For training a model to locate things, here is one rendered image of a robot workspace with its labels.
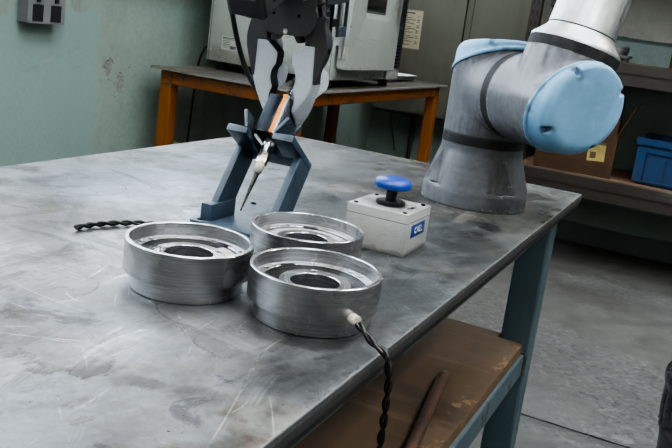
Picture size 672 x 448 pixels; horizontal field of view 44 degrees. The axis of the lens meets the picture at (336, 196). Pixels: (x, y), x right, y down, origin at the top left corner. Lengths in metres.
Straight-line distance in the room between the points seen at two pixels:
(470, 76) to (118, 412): 0.77
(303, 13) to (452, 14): 3.72
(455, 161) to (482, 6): 3.41
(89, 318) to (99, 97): 2.36
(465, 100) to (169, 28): 2.17
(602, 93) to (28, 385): 0.74
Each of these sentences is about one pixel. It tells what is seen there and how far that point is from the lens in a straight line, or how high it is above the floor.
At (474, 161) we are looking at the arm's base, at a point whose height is 0.87.
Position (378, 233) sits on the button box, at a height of 0.82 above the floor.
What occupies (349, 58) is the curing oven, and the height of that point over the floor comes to 0.90.
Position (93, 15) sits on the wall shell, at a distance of 2.89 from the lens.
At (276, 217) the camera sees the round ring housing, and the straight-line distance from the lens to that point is 0.81.
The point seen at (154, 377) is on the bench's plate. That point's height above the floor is 0.80.
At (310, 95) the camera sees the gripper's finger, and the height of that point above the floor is 0.95.
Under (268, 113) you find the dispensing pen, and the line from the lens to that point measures 0.90.
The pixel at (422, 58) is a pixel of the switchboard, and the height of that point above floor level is 0.87.
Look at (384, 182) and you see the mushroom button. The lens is 0.87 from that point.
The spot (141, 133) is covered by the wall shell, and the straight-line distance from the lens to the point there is 3.16.
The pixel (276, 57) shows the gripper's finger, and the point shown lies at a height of 0.98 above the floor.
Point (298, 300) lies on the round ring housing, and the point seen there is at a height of 0.83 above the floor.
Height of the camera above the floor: 1.03
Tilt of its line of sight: 12 degrees down
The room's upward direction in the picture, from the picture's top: 8 degrees clockwise
